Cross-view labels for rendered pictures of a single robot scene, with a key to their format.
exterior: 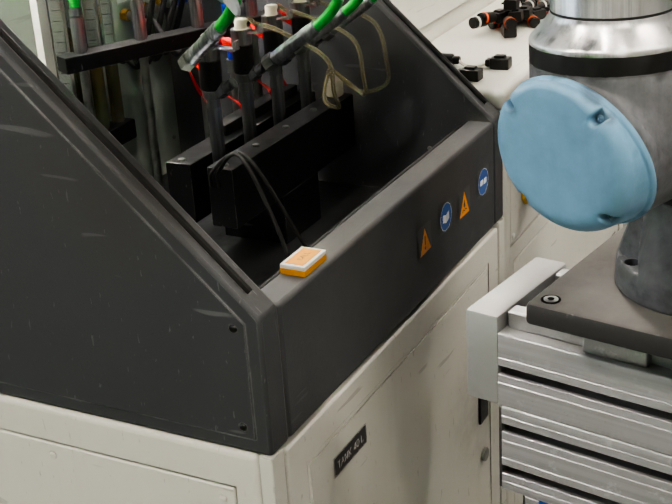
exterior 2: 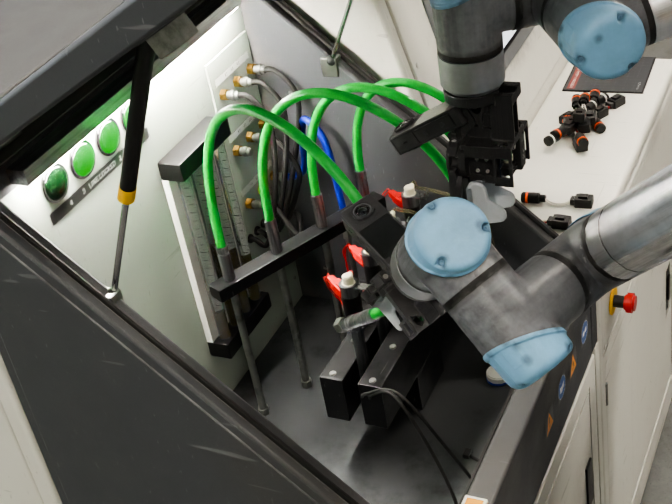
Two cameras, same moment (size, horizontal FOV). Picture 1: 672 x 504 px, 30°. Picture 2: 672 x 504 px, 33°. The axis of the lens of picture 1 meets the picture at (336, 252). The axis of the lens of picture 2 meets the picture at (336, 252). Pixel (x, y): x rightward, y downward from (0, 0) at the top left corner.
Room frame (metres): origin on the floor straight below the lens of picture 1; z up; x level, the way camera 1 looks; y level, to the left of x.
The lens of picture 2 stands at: (0.23, 0.11, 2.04)
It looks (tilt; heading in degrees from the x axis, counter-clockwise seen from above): 33 degrees down; 2
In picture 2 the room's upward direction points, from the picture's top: 11 degrees counter-clockwise
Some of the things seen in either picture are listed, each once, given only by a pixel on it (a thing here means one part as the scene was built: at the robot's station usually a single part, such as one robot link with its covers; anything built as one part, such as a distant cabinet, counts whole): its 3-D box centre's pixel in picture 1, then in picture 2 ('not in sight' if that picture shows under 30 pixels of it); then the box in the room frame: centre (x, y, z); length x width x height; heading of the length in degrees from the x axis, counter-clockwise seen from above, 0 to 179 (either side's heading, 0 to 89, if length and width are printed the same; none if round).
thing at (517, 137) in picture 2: not in sight; (483, 130); (1.41, -0.05, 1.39); 0.09 x 0.08 x 0.12; 62
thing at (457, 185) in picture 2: not in sight; (462, 181); (1.41, -0.02, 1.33); 0.05 x 0.02 x 0.09; 152
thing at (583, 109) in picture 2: (518, 9); (584, 114); (2.11, -0.34, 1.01); 0.23 x 0.11 x 0.06; 152
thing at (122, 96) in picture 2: not in sight; (138, 76); (1.66, 0.37, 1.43); 0.54 x 0.03 x 0.02; 152
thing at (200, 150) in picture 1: (269, 176); (399, 348); (1.64, 0.08, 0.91); 0.34 x 0.10 x 0.15; 152
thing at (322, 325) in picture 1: (390, 255); (523, 444); (1.42, -0.07, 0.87); 0.62 x 0.04 x 0.16; 152
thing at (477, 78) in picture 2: not in sight; (472, 67); (1.42, -0.05, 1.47); 0.08 x 0.08 x 0.05
